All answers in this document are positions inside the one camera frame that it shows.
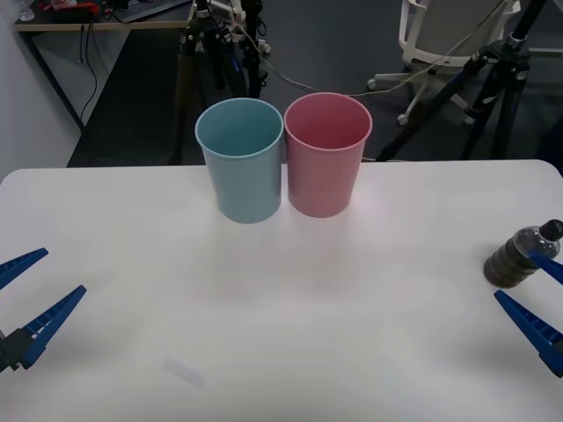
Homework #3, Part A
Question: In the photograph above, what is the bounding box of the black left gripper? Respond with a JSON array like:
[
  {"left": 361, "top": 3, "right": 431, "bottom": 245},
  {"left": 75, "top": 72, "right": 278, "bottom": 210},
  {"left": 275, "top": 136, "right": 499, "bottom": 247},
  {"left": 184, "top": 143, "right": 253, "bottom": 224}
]
[{"left": 0, "top": 247, "right": 88, "bottom": 375}]

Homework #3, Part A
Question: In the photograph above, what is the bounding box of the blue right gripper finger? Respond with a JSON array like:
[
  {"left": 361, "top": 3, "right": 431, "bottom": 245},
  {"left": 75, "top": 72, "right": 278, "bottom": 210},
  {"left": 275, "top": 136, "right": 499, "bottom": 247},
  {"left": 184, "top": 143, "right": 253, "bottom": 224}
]
[
  {"left": 493, "top": 289, "right": 563, "bottom": 379},
  {"left": 529, "top": 250, "right": 563, "bottom": 283}
]

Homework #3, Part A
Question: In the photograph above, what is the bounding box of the dark drink plastic bottle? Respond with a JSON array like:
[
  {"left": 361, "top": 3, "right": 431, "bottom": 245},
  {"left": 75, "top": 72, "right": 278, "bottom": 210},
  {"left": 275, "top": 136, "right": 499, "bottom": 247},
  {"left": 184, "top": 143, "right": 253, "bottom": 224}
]
[{"left": 483, "top": 219, "right": 563, "bottom": 290}]

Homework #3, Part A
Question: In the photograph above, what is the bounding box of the pale blue plastic bin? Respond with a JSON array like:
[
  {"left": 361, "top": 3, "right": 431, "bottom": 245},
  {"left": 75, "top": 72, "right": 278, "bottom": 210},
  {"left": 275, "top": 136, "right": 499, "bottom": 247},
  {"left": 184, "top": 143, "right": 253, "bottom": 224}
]
[{"left": 194, "top": 97, "right": 284, "bottom": 225}]

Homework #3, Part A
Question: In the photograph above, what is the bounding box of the pink plastic bin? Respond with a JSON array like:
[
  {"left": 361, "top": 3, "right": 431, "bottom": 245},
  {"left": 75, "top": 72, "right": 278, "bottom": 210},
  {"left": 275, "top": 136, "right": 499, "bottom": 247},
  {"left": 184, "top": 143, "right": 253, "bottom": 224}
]
[{"left": 282, "top": 91, "right": 375, "bottom": 219}]

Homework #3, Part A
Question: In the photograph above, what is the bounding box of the dark desk with wooden edge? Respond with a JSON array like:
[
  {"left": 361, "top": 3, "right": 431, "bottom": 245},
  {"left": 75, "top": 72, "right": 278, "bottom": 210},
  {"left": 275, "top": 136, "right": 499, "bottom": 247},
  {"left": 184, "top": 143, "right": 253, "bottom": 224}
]
[{"left": 12, "top": 0, "right": 195, "bottom": 168}]

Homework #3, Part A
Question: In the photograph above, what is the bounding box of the white office chair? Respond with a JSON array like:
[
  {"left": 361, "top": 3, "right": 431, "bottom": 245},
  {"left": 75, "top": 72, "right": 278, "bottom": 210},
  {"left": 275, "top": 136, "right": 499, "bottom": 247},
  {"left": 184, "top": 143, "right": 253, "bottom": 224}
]
[{"left": 366, "top": 0, "right": 508, "bottom": 127}]

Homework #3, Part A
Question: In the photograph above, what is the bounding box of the red object on desk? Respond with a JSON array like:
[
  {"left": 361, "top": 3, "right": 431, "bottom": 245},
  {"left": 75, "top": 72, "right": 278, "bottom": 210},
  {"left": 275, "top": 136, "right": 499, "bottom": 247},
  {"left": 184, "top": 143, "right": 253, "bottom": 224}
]
[{"left": 36, "top": 0, "right": 99, "bottom": 15}]

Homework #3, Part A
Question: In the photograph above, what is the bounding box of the black tripod with brown leg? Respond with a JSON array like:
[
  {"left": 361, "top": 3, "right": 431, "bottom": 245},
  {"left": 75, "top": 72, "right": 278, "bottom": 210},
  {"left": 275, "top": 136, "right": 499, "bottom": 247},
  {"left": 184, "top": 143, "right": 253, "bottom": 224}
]
[{"left": 174, "top": 0, "right": 270, "bottom": 166}]

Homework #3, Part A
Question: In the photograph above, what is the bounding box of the black keyboard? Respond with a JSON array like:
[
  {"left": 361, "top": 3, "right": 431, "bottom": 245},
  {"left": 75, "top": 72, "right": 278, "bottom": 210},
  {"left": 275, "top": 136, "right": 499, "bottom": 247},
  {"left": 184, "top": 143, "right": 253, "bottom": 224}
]
[{"left": 111, "top": 0, "right": 193, "bottom": 24}]

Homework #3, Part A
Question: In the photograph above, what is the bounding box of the black hanging desk cable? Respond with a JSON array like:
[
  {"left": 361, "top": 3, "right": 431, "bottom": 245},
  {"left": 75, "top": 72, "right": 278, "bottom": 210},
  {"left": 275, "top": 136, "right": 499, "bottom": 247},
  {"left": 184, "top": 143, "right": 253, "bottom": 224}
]
[{"left": 77, "top": 20, "right": 99, "bottom": 127}]

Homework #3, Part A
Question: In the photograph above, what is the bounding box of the pale long floor cable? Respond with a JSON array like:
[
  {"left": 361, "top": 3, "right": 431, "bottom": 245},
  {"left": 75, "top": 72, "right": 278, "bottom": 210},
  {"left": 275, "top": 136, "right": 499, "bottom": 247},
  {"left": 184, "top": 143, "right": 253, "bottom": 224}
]
[{"left": 228, "top": 0, "right": 511, "bottom": 98}]

